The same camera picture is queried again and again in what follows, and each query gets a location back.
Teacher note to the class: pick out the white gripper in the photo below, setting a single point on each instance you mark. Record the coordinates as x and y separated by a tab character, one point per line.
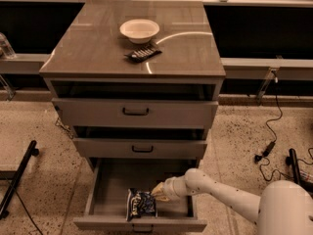
169	189

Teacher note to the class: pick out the blue chip bag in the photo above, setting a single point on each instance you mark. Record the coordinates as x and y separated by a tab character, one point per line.
140	203

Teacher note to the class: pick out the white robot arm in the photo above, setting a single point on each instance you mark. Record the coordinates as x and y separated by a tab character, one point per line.
283	208

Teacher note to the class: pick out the open bottom drawer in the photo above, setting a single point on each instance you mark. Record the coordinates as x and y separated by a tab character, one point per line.
106	206

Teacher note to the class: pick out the grey drawer cabinet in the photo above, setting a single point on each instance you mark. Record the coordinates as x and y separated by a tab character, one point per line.
89	63

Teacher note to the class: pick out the middle drawer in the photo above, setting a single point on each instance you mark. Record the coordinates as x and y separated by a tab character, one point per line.
139	149

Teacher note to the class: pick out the top drawer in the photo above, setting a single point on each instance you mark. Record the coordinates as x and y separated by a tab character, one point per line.
136	113

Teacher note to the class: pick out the black stand leg left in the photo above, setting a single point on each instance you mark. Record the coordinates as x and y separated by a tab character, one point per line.
13	177

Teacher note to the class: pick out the black stand leg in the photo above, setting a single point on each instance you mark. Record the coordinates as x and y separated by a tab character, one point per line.
291	160
13	177

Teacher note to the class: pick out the black stand leg right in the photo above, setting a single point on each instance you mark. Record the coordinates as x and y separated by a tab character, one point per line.
291	160

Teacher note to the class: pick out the white bowl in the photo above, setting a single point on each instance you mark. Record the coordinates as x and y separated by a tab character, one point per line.
139	31

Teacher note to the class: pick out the clear plastic bottle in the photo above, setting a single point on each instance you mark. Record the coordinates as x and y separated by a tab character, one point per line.
6	47

